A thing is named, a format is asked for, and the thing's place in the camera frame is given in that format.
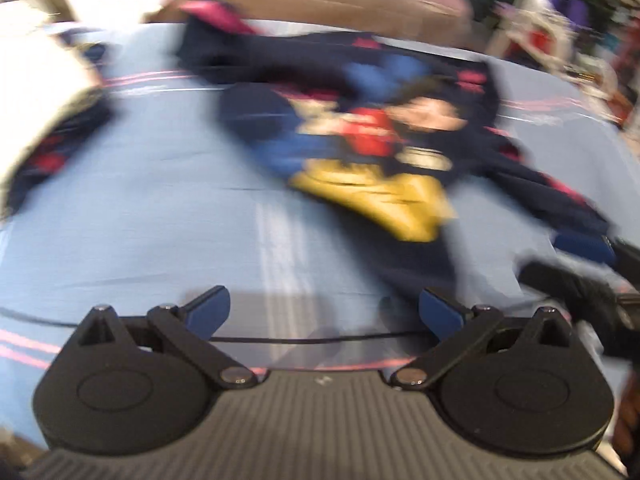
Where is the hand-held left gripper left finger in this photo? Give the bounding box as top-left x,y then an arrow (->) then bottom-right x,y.
59,285 -> 260,390

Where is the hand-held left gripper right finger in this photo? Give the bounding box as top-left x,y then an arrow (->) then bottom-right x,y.
387,287 -> 581,390

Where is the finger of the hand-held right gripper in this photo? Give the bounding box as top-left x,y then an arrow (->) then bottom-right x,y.
552,230 -> 631,271
517,260 -> 608,313

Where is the navy printed small garment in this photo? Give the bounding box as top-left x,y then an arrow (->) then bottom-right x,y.
175,0 -> 621,306

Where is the blue striped bed sheet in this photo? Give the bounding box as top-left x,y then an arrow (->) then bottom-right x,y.
0,22 -> 640,453

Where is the navy red patterned cloth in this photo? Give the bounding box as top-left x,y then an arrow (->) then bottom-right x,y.
5,92 -> 118,216

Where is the purple cloth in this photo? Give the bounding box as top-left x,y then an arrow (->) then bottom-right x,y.
542,0 -> 593,28

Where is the white floral cloth pile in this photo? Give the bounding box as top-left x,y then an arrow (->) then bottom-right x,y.
0,2 -> 113,188

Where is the beige sofa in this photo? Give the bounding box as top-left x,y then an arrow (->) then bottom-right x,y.
150,0 -> 476,51

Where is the black cable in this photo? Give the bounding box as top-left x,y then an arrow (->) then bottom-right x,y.
0,307 -> 436,347

